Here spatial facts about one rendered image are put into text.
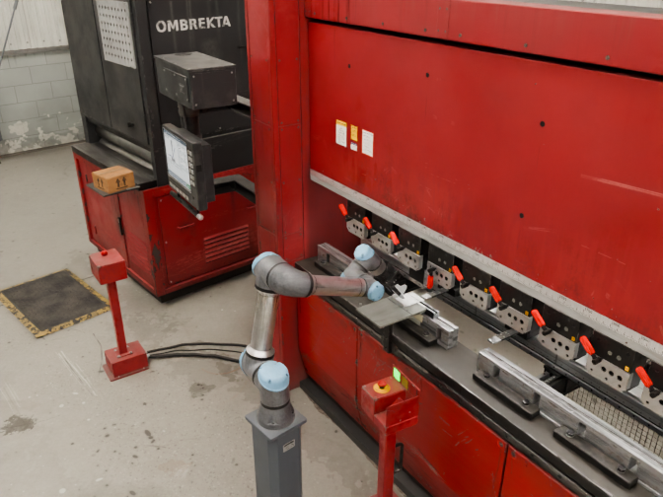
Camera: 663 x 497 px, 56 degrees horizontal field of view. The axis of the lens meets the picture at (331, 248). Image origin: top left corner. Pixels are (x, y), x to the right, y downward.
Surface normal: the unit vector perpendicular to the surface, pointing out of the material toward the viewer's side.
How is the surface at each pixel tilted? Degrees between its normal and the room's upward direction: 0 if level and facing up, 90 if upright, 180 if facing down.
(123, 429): 0
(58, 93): 90
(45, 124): 90
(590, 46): 90
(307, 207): 90
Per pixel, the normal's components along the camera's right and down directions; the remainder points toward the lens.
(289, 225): 0.55, 0.36
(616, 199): -0.83, 0.24
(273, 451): -0.07, 0.43
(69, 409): 0.00, -0.90
